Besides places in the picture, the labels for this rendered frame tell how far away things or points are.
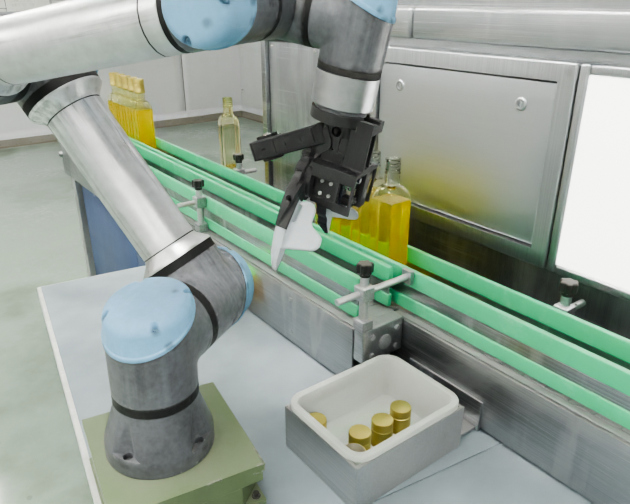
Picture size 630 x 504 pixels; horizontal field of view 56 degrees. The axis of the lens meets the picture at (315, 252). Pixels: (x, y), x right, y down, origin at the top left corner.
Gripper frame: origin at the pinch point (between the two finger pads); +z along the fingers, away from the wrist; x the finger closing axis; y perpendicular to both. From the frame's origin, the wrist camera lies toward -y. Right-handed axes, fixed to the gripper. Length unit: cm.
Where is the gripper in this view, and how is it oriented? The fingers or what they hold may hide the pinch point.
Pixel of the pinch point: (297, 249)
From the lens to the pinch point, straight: 79.8
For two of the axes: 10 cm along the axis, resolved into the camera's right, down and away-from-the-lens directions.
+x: 4.5, -3.4, 8.3
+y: 8.8, 3.6, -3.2
